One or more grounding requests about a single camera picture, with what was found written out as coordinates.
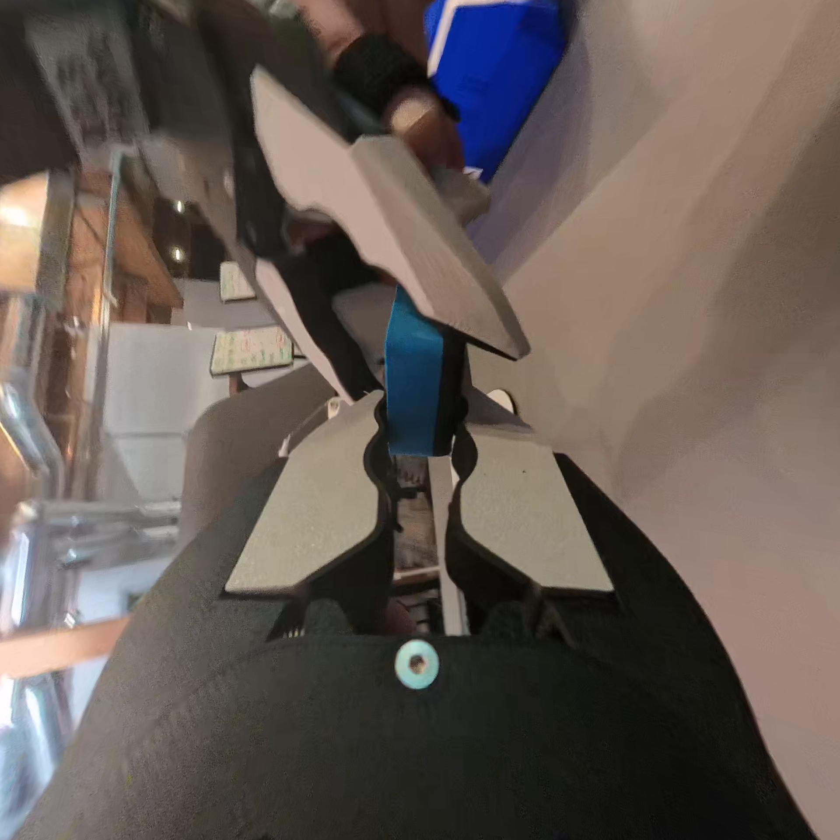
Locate person's right hand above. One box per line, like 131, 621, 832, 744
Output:
296, 0, 468, 174

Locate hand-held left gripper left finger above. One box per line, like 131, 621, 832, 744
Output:
224, 390, 395, 602

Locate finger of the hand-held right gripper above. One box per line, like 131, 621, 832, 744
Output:
255, 255, 384, 403
350, 132, 531, 363

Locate blue plastic bin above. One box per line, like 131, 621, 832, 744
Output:
423, 0, 573, 185

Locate whiteboard easel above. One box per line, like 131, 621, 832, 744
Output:
210, 326, 298, 380
217, 260, 261, 304

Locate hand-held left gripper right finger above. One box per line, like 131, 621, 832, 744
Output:
447, 394, 615, 602

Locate blue whiteboard eraser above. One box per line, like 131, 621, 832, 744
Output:
384, 287, 464, 460

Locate black backdrop board stand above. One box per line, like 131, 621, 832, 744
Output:
178, 365, 384, 529

